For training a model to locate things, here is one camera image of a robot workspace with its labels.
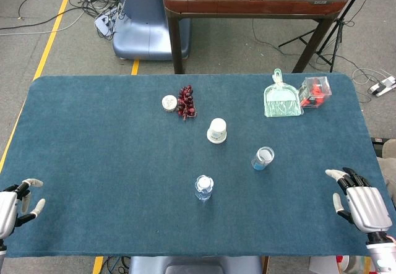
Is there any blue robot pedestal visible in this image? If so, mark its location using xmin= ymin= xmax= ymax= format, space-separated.
xmin=112 ymin=0 xmax=191 ymax=61

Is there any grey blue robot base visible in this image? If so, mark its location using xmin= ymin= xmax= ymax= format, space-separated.
xmin=127 ymin=255 xmax=264 ymax=274

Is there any brown mahjong table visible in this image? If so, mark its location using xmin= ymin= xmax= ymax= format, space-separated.
xmin=163 ymin=0 xmax=351 ymax=75

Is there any white power strip with plugs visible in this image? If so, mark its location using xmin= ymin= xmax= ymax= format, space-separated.
xmin=93 ymin=13 xmax=119 ymax=38

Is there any clear plastic cup blue label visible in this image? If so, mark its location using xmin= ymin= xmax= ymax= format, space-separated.
xmin=251 ymin=146 xmax=275 ymax=171

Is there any small round white container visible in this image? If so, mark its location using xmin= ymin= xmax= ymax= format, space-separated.
xmin=161 ymin=95 xmax=178 ymax=114

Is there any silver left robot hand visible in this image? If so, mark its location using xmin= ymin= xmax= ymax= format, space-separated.
xmin=0 ymin=178 xmax=46 ymax=241

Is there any dark red grape bunch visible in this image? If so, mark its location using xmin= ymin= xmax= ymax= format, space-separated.
xmin=177 ymin=85 xmax=198 ymax=121

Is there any white power strip grey plug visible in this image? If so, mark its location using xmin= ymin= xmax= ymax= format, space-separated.
xmin=368 ymin=75 xmax=396 ymax=97

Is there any grey beige cushion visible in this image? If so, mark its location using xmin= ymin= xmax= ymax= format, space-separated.
xmin=377 ymin=139 xmax=396 ymax=196

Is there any clear green plastic dustpan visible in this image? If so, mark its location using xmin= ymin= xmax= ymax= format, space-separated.
xmin=263 ymin=68 xmax=303 ymax=118

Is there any blue table cloth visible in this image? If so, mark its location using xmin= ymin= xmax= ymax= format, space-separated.
xmin=0 ymin=72 xmax=396 ymax=258

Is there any white thin floor cable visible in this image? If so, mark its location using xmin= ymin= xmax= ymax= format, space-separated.
xmin=351 ymin=67 xmax=386 ymax=86

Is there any clear water bottle white cap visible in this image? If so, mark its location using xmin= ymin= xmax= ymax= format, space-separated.
xmin=194 ymin=174 xmax=215 ymax=203

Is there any white paper cup upside down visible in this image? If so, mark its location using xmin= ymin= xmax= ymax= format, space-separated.
xmin=206 ymin=118 xmax=228 ymax=145

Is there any clear box with red parts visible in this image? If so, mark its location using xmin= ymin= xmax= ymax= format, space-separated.
xmin=298 ymin=75 xmax=333 ymax=109

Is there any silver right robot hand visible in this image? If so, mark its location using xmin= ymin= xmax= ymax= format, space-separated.
xmin=325 ymin=167 xmax=394 ymax=235

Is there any black tripod stand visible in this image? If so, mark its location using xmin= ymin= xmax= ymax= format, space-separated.
xmin=278 ymin=0 xmax=374 ymax=74

